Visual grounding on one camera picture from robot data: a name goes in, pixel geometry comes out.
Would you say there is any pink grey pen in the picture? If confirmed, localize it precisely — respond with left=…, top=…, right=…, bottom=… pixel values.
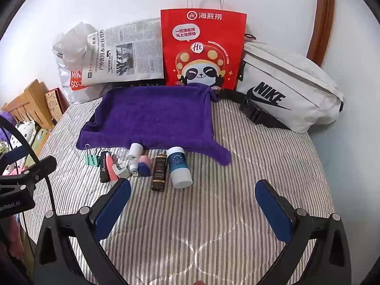
left=107, top=154, right=119, bottom=181

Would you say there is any patterned notebook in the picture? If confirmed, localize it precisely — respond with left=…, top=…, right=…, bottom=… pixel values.
left=44, top=87, right=70, bottom=122

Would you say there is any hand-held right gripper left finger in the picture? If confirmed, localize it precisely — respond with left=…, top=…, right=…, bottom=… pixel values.
left=33, top=178, right=132, bottom=285

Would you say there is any purple fuzzy cloth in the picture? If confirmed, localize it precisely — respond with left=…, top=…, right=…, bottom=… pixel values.
left=0, top=111, right=15, bottom=143

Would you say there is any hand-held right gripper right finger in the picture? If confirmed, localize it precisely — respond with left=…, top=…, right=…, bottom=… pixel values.
left=255, top=179, right=357, bottom=285

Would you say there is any dark brown gold tube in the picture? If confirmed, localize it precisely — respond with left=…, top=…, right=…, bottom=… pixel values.
left=151, top=154, right=167, bottom=191

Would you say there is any striped bed sheet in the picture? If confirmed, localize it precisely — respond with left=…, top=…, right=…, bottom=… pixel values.
left=18, top=95, right=339, bottom=285

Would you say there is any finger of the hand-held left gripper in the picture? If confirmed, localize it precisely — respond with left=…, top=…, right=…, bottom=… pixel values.
left=0, top=145, right=34, bottom=170
left=0, top=157, right=57, bottom=191

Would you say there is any white waist bag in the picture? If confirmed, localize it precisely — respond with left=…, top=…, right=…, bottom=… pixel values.
left=220, top=34, right=345, bottom=133

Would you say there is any blue white bottle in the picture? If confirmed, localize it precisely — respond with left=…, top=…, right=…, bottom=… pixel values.
left=166, top=147, right=193, bottom=189

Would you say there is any curved wooden frame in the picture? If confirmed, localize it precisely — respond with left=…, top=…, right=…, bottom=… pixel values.
left=306, top=0, right=336, bottom=63

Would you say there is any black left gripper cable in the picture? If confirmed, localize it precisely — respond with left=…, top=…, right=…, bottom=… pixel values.
left=0, top=115, right=55, bottom=214

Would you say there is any white dotted cloth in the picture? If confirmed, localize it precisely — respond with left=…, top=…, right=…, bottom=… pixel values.
left=10, top=121, right=40, bottom=158

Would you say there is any black rectangular case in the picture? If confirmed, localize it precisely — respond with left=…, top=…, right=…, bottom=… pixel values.
left=100, top=151, right=112, bottom=183

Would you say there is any folded newspaper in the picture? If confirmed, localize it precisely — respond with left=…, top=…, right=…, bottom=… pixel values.
left=81, top=18, right=165, bottom=85

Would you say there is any purple towel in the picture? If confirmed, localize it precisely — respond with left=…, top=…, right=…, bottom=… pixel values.
left=76, top=84, right=232, bottom=167

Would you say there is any white plastic shopping bag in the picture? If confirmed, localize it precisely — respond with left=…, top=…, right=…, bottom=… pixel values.
left=52, top=21, right=116, bottom=104

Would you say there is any wooden headboard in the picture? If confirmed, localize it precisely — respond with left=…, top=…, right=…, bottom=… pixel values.
left=1, top=79, right=57, bottom=128

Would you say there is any pink printed cloth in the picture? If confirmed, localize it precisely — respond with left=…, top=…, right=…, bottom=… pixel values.
left=0, top=211, right=26, bottom=274

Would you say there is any green binder clip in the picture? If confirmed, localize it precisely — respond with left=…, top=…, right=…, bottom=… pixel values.
left=85, top=144, right=103, bottom=167

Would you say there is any black cardboard box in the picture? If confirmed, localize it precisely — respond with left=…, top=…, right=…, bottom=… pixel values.
left=111, top=79, right=165, bottom=91

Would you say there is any red paper bag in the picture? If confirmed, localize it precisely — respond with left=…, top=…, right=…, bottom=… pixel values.
left=160, top=0, right=247, bottom=92

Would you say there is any white charger plug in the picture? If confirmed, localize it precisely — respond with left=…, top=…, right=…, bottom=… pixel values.
left=114, top=161, right=132, bottom=179

